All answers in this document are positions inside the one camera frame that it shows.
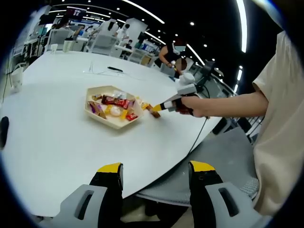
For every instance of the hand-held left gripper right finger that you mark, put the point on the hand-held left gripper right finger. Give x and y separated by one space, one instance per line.
200 192

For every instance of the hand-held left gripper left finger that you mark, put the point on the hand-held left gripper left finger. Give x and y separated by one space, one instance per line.
108 192

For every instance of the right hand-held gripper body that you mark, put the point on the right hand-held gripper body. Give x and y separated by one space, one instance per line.
187 89

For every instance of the yellow pastry food packet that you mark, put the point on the yellow pastry food packet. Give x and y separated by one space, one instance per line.
116 111
143 104

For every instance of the gold purple-label food packet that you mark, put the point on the gold purple-label food packet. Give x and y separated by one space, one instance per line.
131 107

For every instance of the small red food packet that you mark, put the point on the small red food packet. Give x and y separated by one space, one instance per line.
131 117

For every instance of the beige hexagonal container tray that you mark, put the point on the beige hexagonal container tray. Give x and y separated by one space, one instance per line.
111 124

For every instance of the gold blue-label food candy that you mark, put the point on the gold blue-label food candy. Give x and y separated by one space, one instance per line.
97 97

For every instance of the long brown purple-label food bar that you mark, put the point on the long brown purple-label food bar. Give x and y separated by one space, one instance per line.
96 109

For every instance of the person's right hand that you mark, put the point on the person's right hand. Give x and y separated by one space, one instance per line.
199 107

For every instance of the grey mesh office chair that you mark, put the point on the grey mesh office chair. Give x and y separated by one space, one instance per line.
213 161

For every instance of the white mesh office chair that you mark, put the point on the white mesh office chair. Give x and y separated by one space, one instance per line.
136 55
104 45
60 38

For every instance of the black oblong device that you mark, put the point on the black oblong device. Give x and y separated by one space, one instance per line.
115 69

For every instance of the long ceiling light strip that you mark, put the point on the long ceiling light strip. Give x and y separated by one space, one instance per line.
147 12
244 28

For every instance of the operator in cream shirt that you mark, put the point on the operator in cream shirt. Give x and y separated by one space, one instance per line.
278 142

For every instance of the person's head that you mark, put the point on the person's head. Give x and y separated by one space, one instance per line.
266 7

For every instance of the tall cup with dark lid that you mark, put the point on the tall cup with dark lid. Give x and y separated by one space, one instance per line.
67 47

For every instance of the black computer mouse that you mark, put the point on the black computer mouse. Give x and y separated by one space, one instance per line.
4 130

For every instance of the small white cup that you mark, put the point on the small white cup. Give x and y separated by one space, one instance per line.
54 48

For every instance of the hanging dark red display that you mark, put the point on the hanging dark red display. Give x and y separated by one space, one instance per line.
74 12

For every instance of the white paper cup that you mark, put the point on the white paper cup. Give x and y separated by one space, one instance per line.
17 80

